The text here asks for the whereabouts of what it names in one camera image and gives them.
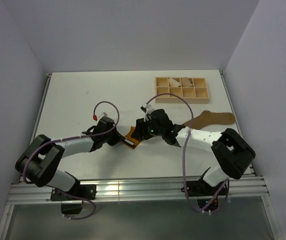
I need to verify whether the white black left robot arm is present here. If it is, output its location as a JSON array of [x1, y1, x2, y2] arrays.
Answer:
[[15, 116, 125, 187]]

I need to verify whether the rolled cream sock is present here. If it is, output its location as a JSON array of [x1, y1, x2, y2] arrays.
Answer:
[[168, 77, 181, 88]]

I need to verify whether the wooden compartment tray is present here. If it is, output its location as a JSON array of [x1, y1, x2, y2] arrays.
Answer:
[[155, 77, 210, 104]]

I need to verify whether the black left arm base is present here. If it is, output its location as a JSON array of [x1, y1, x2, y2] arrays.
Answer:
[[50, 184, 98, 215]]

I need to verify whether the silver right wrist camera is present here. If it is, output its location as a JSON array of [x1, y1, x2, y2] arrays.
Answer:
[[140, 103, 155, 115]]

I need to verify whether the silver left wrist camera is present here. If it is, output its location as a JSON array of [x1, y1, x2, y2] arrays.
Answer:
[[99, 112, 108, 118]]

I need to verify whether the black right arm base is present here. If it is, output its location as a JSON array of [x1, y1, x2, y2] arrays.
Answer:
[[181, 177, 230, 214]]

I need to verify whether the aluminium rail frame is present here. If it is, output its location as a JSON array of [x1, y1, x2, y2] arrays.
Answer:
[[0, 70, 281, 240]]

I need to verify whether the rolled beige sock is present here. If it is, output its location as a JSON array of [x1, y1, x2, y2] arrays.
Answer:
[[181, 77, 193, 88]]

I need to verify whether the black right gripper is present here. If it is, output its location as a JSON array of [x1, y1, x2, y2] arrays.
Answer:
[[131, 116, 164, 142]]

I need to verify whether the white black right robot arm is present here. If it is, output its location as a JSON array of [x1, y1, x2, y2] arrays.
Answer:
[[130, 109, 256, 195]]

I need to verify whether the yellow sock with brown cuff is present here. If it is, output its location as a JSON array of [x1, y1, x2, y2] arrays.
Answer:
[[123, 126, 140, 150]]

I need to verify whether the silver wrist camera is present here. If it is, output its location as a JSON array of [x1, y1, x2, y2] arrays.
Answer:
[[99, 112, 108, 118], [140, 103, 155, 115]]

